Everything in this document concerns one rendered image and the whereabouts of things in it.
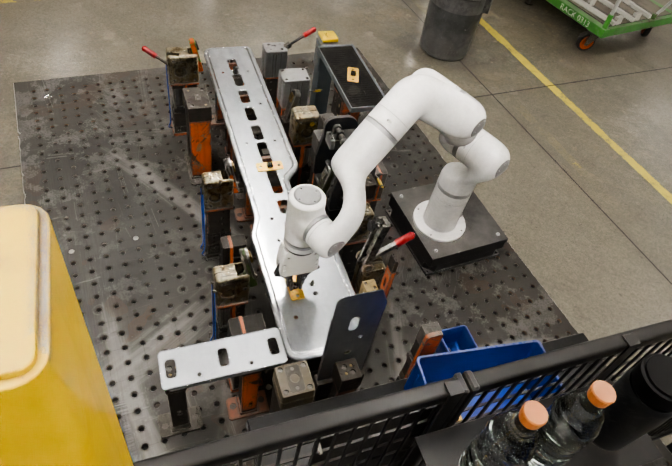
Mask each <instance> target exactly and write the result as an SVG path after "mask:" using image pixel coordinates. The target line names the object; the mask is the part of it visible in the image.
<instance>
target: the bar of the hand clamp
mask: <svg viewBox="0 0 672 466"><path fill-rule="evenodd" d="M390 227H393V223H390V222H388V220H387V218H386V216H382V217H378V218H377V220H376V222H374V221H373V220H369V221H368V223H367V229H368V230H369V231H370V235H369V237H368V239H367V241H366V243H365V245H364V247H363V249H362V251H361V253H360V255H359V257H358V259H357V262H358V263H359V262H362V261H361V259H362V257H366V256H367V257H366V259H365V261H364V263H363V265H362V267H363V266H364V265H365V264H368V263H372V262H373V260H374V258H375V256H376V254H377V252H378V251H379V249H380V247H381V245H382V243H383V241H384V239H385V237H386V235H387V233H388V231H389V229H390ZM362 267H361V271H362Z"/></svg>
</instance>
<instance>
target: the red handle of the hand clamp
mask: <svg viewBox="0 0 672 466"><path fill-rule="evenodd" d="M414 236H416V235H415V233H414V232H411V231H410V232H408V233H406V234H404V235H403V236H401V237H399V238H397V239H395V240H394V241H393V242H391V243H389V244H387V245H386V246H384V247H382V248H380V249H379V251H378V252H377V254H376V256H375V258H374V260H375V259H377V258H378V257H380V256H382V255H384V254H386V253H388V252H389V251H391V250H393V249H395V248H397V247H400V246H402V245H404V244H405V243H407V242H409V241H411V240H413V239H414V238H415V237H414Z"/></svg>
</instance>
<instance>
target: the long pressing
mask: <svg viewBox="0 0 672 466"><path fill-rule="evenodd" d="M204 57H205V61H206V64H207V67H208V70H209V74H210V77H211V80H212V83H213V87H214V90H215V93H216V96H217V99H218V103H219V106H220V109H221V112H222V116H223V119H224V122H225V125H226V128H227V132H228V135H229V138H230V141H231V145H232V148H233V151H234V154H235V158H236V161H237V164H238V167H239V170H240V174H241V177H242V180H243V183H244V187H245V190H246V193H247V196H248V200H249V203H250V206H251V209H252V212H253V216H254V223H253V227H252V231H251V240H252V243H253V247H254V250H255V253H256V257H257V260H258V263H259V267H260V270H261V274H262V277H263V280H264V284H265V287H266V291H267V294H268V297H269V301H270V304H271V307H272V311H273V314H274V318H275V321H276V324H277V328H278V329H279V331H280V334H281V338H282V341H283V344H284V348H285V351H286V354H287V356H288V357H289V358H291V359H293V360H295V361H303V360H305V361H306V360H310V359H314V358H318V357H322V353H323V349H324V345H325V341H326V337H327V333H328V329H329V325H330V321H331V319H332V318H333V314H334V311H335V307H336V303H337V302H338V300H340V299H341V298H343V297H345V296H350V295H355V294H356V293H355V291H354V289H353V286H352V284H351V281H350V279H349V276H348V274H347V272H346V269H345V267H344V264H343V262H342V260H341V257H340V255H339V252H338V253H337V254H335V255H334V256H332V257H330V258H323V257H321V256H319V265H320V268H319V269H317V270H315V271H313V272H312V273H310V274H309V275H307V278H306V279H305V281H304V284H303V286H302V288H303V291H304V294H305V298H304V299H300V300H295V301H292V300H291V298H290V295H289V292H288V289H287V286H286V283H285V279H284V278H282V277H275V276H274V274H273V271H274V270H275V268H276V267H277V265H276V257H277V253H278V249H279V246H280V244H281V242H282V240H283V239H284V230H285V221H286V213H285V214H283V213H281V212H280V209H279V206H278V203H277V202H278V201H282V200H285V201H287V203H288V195H289V192H290V191H291V189H292V187H291V184H290V179H291V178H292V177H293V175H294V174H295V173H296V172H297V170H298V162H297V159H296V157H295V155H294V152H293V150H292V147H291V145H290V142H289V140H288V137H287V135H286V133H285V130H284V128H283V125H282V123H281V120H280V118H279V115H278V113H277V111H276V108H275V106H274V103H273V101H272V98H271V96H270V93H269V91H268V89H267V86H266V84H265V81H264V79H263V76H262V74H261V72H260V69H259V67H258V64H257V62H256V59H255V57H254V54H253V52H252V50H251V48H249V47H248V46H239V47H217V48H208V49H206V50H205V51H204ZM228 60H235V62H236V64H237V67H238V74H234V73H233V70H231V69H230V67H229V64H228ZM247 71H248V72H247ZM222 72H224V73H222ZM234 75H240V76H241V78H242V81H243V83H244V85H243V86H237V85H236V84H235V81H234V78H233V76H234ZM240 91H246V92H247V94H248V97H249V100H250V102H248V103H243V102H242V101H241V98H240V95H239V92H240ZM259 103H261V104H259ZM246 108H252V109H253V111H254V113H255V116H256V119H257V120H253V121H250V120H248V118H247V115H246V112H245V109H246ZM255 126H258V127H260V130H261V132H262V135H263V138H264V139H261V140H256V139H255V138H254V135H253V132H252V129H251V127H255ZM274 140H276V141H274ZM246 143H248V144H246ZM258 143H265V144H266V146H267V149H268V151H269V154H270V157H271V160H272V161H281V162H282V164H283V167H284V168H283V169H280V170H274V171H276V173H277V176H278V179H279V181H280V184H281V187H282V189H283V192H282V193H274V192H273V189H272V186H271V183H270V180H269V177H268V175H267V171H263V172H258V170H257V168H256V163H263V160H262V158H261V155H260V152H259V149H258V146H257V144H258ZM270 218H274V219H273V220H271V219H270ZM279 239H280V240H281V241H280V242H279V241H278V240H279ZM312 280H314V286H311V285H310V283H311V281H312ZM315 291H317V293H318V294H317V295H314V294H313V292H315ZM294 316H297V317H298V318H297V319H295V318H294Z"/></svg>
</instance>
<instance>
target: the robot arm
mask: <svg viewBox="0 0 672 466"><path fill-rule="evenodd" d="M418 119H419V120H421V121H423V122H424V123H426V124H428V125H430V126H432V127H433V128H435V129H437V130H438V131H439V132H440V134H439V142H440V144H441V146H442V147H443V148H444V149H445V150H446V151H447V152H449V153H450V154H451V155H452V156H454V157H455V158H456V159H457V160H459V161H460V162H450V163H448V164H446V165H445V166H444V168H443V169H442V171H441V173H440V175H439V177H438V180H437V182H436V185H435V187H434V190H433V192H432V195H431V197H430V200H428V201H424V202H422V203H420V204H419V205H418V206H417V207H416V208H415V210H414V213H413V221H414V224H415V226H416V228H417V229H418V230H419V231H420V232H421V233H422V234H423V235H424V236H426V237H427V238H429V239H431V240H434V241H438V242H452V241H455V240H457V239H459V238H460V237H461V236H462V235H463V233H464V231H465V227H466V224H465V220H464V217H463V216H462V212H463V210H464V208H465V206H466V204H467V202H468V200H469V198H470V196H471V193H472V191H473V189H474V187H475V186H476V184H477V183H480V182H485V181H489V180H492V179H494V178H496V177H498V176H499V175H501V174H502V173H503V172H504V171H505V170H506V169H507V167H508V165H509V162H510V153H509V151H508V149H507V148H506V147H505V145H504V144H502V143H501V142H500V141H499V140H497V139H496V138H495V137H493V136H492V135H491V134H489V133H488V132H487V131H485V130H484V129H483V127H484V126H485V122H486V112H485V109H484V107H483V106H482V105H481V103H480V102H479V101H478V100H476V99H475V98H474V97H472V96H471V95H469V94H468V93H467V92H465V91H464V90H462V89H461V88H459V87H458V86H457V85H455V84H454V83H452V82H451V81H450V80H448V79H447V78H445V77H444V76H442V75H441V74H439V73H438V72H436V71H435V70H432V69H429V68H422V69H419V70H417V71H416V72H414V73H413V74H412V75H411V76H408V77H405V78H403V79H402V80H400V81H399V82H398V83H397V84H395V85H394V86H393V88H392V89H391V90H390V91H389V92H388V93H387V94H386V95H385V96H384V98H383V99H382V100H381V101H380V102H379V103H378V104H377V106H376V107H375V108H374V109H373V110H372V111H371V112H370V113H369V115H368V116H367V117H366V118H365V119H364V120H363V122H362V123H361V124H360V125H359V126H358V127H357V129H356V130H355V131H354V132H353V133H352V134H351V136H350V137H349V138H348V139H347V140H346V141H345V143H344V144H343V145H342V146H341V147H340V148H339V149H338V151H337V152H336V153H335V155H334V156H333V158H332V160H331V167H332V170H333V171H334V173H335V175H336V177H337V178H338V180H339V182H340V184H341V186H342V189H343V195H344V199H343V205H342V209H341V211H340V213H339V215H338V216H337V217H336V219H335V220H334V221H332V220H331V219H330V218H329V217H328V216H327V214H326V211H325V205H326V195H325V193H324V192H323V191H322V190H321V189H320V188H318V187H317V186H314V185H311V184H301V185H297V186H295V187H294V188H292V189H291V191H290V192H289V195H288V203H287V212H286V221H285V230H284V239H283V240H282V242H281V244H280V246H279V249H278V253H277V257H276V265H277V267H276V268H275V270H274V271H273V274H274V276H275V277H282V278H284V279H286V286H287V287H289V289H290V291H292V290H293V286H294V280H293V275H297V279H296V281H297V283H298V287H299V289H302V286H303V284H304V281H305V279H306V278H307V275H309V274H310V273H312V272H313V271H315V270H317V269H319V268H320V265H319V256H321V257H323V258H330V257H332V256H334V255H335V254H337V253H338V252H339V251H340V250H341V249H342V248H343V247H344V245H345V244H346V243H347V242H348V241H349V240H350V238H351V237H352V236H353V235H354V233H355V232H356V231H357V229H358V228H359V226H360V225H361V223H362V220H363V218H364V214H365V209H366V191H365V181H366V178H367V176H368V175H369V173H370V172H371V171H372V170H373V169H374V168H375V167H376V165H377V164H378V163H379V162H380V161H381V160H382V159H383V158H384V157H385V156H386V155H387V153H388V152H389V151H390V150H391V149H392V148H393V147H394V146H395V145H396V143H397V142H398V141H399V140H400V139H401V138H402V137H403V136H404V135H405V133H406V132H407V131H408V130H409V129H410V128H411V127H412V126H413V124H414V123H415V122H416V121H417V120H418Z"/></svg>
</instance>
